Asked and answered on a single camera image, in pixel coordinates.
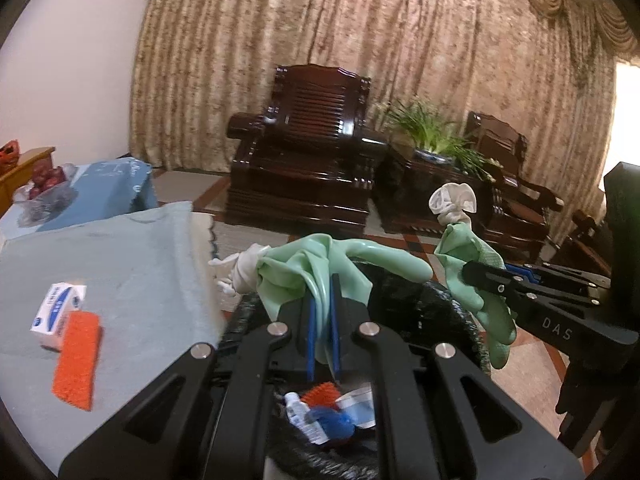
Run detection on blue tube with white cap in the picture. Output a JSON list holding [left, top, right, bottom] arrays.
[[284, 392, 329, 445]]

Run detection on blue plastic bag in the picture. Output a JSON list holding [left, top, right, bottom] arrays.
[[309, 406, 355, 441]]

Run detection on orange foam net sleeve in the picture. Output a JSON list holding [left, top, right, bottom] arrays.
[[300, 382, 342, 408]]

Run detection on green rubber glove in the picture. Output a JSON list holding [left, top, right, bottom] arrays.
[[428, 182, 516, 370], [207, 231, 434, 366]]

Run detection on alcohol pads box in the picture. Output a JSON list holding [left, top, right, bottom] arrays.
[[30, 282, 87, 351]]

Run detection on white blue paper cup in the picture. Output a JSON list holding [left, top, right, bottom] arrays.
[[335, 384, 375, 429]]

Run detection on black trash bin with bag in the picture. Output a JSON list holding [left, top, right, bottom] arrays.
[[219, 270, 490, 479]]

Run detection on dark wooden armchair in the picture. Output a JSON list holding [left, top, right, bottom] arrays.
[[226, 64, 386, 237], [464, 112, 564, 263]]

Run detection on orange foam net in pile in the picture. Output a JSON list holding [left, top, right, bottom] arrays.
[[52, 310, 102, 412]]

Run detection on grey-blue tablecloth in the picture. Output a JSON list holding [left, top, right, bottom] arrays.
[[1, 203, 226, 478]]

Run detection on dark wooden side table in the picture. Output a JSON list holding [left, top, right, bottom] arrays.
[[372, 143, 492, 233]]

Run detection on green potted plant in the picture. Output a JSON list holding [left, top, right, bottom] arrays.
[[378, 96, 492, 180]]

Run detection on blue cover on side table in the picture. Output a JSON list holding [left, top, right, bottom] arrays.
[[1, 157, 158, 240]]

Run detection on glass fruit bowl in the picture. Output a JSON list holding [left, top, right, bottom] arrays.
[[13, 181, 78, 228]]

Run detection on floral beige curtain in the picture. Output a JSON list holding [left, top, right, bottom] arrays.
[[129, 0, 639, 214]]

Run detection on red apples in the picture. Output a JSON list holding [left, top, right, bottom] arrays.
[[28, 160, 67, 200]]

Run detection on wooden TV cabinet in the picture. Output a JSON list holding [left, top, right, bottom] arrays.
[[0, 146, 55, 216]]

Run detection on red plastic bag on cabinet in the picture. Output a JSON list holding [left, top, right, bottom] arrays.
[[0, 140, 20, 167]]

